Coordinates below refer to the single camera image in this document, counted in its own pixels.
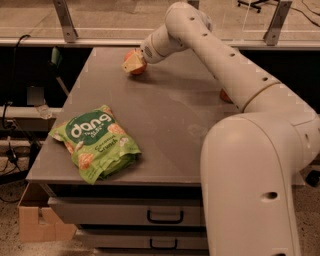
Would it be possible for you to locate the cardboard box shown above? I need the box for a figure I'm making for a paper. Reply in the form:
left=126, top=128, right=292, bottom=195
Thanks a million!
left=18, top=184, right=76, bottom=243

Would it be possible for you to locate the red apple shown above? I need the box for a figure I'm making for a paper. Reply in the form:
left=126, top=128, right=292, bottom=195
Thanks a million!
left=123, top=48, right=148, bottom=76

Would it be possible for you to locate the left metal railing bracket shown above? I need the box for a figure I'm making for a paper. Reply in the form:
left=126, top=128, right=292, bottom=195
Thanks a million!
left=53, top=0, right=78, bottom=43

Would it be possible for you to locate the black cable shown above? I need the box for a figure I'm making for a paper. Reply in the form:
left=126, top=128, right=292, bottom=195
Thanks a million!
left=1, top=34, right=33, bottom=131

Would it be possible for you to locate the green Dang chips bag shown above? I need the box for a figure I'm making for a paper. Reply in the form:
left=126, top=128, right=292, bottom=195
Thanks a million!
left=49, top=105, right=141, bottom=185

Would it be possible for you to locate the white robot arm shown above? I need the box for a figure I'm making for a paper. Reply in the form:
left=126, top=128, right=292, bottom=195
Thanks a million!
left=123, top=2, right=320, bottom=256

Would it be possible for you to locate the red Coca-Cola can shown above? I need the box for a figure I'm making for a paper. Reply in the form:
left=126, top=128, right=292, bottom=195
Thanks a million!
left=220, top=89, right=233, bottom=104

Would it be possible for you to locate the black office chair base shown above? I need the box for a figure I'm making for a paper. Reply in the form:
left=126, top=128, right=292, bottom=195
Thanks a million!
left=237, top=0, right=281, bottom=13

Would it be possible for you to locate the black caster wheel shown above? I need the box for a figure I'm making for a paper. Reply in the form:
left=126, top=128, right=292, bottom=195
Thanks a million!
left=306, top=170, right=320, bottom=187

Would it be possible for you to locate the right metal railing bracket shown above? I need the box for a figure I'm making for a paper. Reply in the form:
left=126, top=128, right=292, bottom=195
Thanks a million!
left=263, top=0, right=292, bottom=46

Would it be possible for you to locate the grey drawer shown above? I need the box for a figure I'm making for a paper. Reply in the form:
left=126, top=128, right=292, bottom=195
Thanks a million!
left=76, top=229, right=208, bottom=250
left=48, top=197, right=205, bottom=227

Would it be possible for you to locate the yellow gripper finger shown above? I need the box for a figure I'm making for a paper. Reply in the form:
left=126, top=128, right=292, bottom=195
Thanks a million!
left=121, top=49, right=147, bottom=74

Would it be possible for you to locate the grey drawer cabinet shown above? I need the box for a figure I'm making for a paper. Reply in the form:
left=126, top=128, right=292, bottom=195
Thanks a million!
left=28, top=48, right=238, bottom=256

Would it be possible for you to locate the top grey drawer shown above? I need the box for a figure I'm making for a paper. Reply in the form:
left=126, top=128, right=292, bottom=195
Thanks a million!
left=48, top=197, right=205, bottom=227

